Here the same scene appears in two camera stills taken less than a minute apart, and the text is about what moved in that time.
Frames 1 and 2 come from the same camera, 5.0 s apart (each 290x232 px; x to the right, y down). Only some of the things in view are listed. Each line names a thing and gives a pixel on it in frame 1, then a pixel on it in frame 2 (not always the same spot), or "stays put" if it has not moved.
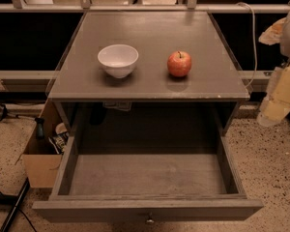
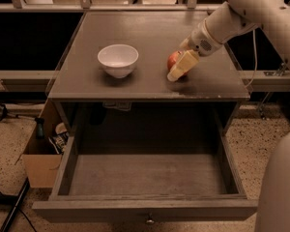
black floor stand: [10, 200] stays put
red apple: [179, 64] stays put
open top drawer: [147, 179] stays put
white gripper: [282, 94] to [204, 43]
